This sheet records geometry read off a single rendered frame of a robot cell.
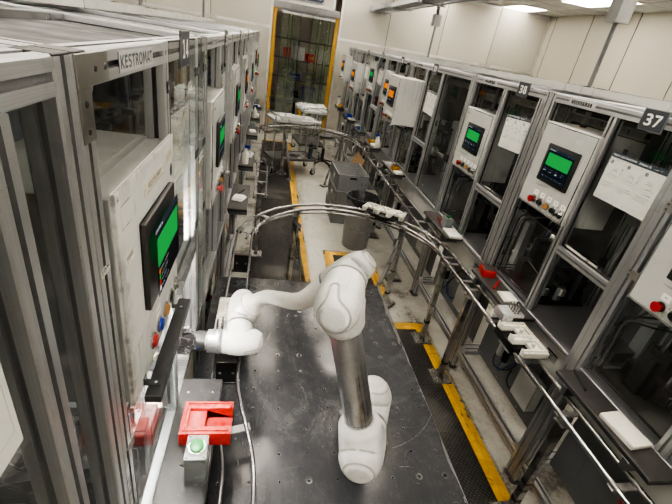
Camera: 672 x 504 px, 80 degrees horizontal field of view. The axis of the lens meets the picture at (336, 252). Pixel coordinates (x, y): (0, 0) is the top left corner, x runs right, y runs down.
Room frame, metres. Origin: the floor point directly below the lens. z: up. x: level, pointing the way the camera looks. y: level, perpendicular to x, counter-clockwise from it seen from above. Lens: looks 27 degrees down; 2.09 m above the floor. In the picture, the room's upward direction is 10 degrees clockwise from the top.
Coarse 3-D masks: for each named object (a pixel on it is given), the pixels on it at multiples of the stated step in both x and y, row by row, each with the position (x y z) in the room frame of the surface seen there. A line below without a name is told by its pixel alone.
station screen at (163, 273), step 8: (176, 200) 0.88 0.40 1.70; (168, 208) 0.80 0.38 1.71; (168, 216) 0.80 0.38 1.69; (160, 224) 0.73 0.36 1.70; (160, 232) 0.72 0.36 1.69; (176, 232) 0.87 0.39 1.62; (176, 240) 0.87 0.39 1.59; (168, 248) 0.78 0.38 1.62; (176, 248) 0.86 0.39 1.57; (168, 256) 0.78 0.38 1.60; (176, 256) 0.86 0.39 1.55; (160, 264) 0.71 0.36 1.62; (168, 264) 0.78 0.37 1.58; (160, 272) 0.71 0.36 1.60; (168, 272) 0.78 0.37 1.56; (160, 280) 0.70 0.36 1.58; (160, 288) 0.70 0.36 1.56
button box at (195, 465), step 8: (192, 440) 0.74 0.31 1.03; (208, 440) 0.75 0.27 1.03; (208, 448) 0.74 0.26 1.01; (184, 456) 0.69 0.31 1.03; (192, 456) 0.70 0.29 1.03; (200, 456) 0.70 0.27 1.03; (208, 456) 0.76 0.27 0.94; (184, 464) 0.68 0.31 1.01; (192, 464) 0.69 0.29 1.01; (200, 464) 0.69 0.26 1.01; (184, 472) 0.68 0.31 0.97; (192, 472) 0.69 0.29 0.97; (200, 472) 0.69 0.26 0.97; (184, 480) 0.68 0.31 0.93; (192, 480) 0.69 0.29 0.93; (200, 480) 0.69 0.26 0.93
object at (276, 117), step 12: (276, 120) 6.37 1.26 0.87; (288, 120) 6.50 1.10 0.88; (300, 120) 6.59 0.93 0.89; (312, 120) 6.89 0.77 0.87; (264, 144) 6.76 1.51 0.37; (264, 156) 6.78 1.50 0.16; (276, 156) 6.56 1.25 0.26; (300, 156) 6.82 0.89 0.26; (312, 156) 6.92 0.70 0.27; (312, 168) 6.73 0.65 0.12
